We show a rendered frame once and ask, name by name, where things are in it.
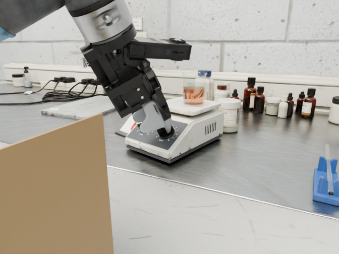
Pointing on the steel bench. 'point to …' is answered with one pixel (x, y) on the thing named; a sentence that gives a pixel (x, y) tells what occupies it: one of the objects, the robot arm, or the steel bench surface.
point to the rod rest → (320, 188)
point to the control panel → (151, 137)
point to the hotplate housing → (181, 148)
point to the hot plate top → (177, 102)
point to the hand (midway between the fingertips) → (168, 124)
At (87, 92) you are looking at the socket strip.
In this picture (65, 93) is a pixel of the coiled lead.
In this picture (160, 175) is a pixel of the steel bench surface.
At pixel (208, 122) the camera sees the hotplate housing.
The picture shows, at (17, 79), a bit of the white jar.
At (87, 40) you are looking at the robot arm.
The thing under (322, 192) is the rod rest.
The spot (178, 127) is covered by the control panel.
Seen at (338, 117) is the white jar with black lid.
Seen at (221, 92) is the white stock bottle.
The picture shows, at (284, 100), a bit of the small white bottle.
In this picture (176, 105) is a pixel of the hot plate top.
